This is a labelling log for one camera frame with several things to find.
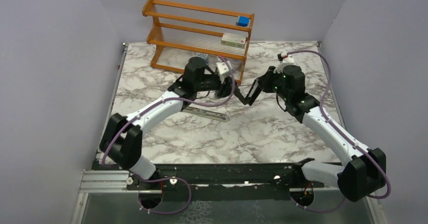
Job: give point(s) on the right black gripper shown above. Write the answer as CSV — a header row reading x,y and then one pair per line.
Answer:
x,y
266,79

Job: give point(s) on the white green staples carton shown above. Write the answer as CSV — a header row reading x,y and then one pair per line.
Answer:
x,y
233,40

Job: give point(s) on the silver chrome stapler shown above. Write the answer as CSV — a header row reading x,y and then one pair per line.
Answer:
x,y
206,114

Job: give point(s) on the orange wooden shelf rack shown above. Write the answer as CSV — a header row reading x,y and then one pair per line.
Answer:
x,y
196,29

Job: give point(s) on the aluminium frame rail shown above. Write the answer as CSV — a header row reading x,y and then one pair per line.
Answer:
x,y
104,198

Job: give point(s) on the black stapler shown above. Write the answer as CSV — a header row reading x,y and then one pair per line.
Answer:
x,y
251,95

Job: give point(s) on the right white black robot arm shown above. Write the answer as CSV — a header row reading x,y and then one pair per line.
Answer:
x,y
362,170

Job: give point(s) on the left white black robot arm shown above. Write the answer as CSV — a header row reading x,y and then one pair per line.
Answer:
x,y
122,138

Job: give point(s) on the clear plastic jar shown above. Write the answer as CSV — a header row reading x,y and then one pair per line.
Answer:
x,y
236,64

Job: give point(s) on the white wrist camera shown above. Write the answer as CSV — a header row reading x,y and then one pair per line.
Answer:
x,y
284,60
223,71

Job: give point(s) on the blue white plastic jar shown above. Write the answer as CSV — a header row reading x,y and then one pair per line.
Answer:
x,y
203,56

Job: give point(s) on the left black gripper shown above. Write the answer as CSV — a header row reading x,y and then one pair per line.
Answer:
x,y
225,89

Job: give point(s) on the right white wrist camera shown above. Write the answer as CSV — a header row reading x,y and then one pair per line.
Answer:
x,y
284,60

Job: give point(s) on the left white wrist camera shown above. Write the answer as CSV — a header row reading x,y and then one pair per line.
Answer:
x,y
223,71

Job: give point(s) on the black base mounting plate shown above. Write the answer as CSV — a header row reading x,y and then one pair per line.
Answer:
x,y
222,182

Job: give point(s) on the blue box on shelf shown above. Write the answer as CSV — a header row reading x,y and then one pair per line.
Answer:
x,y
242,21

